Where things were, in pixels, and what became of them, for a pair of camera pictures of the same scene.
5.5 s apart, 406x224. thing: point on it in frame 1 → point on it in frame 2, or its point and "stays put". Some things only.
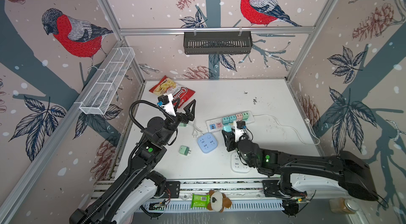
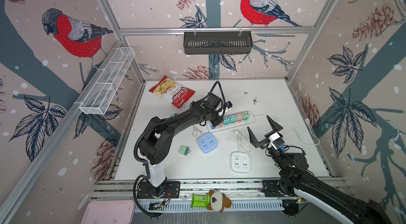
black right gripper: x=230 y=134 → x=264 y=145
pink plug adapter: x=239 y=117 stays put
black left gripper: x=187 y=115 → x=217 y=122
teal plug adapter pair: x=232 y=118 stays put
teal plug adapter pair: x=225 y=120 stays put
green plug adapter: x=246 y=115 stays put
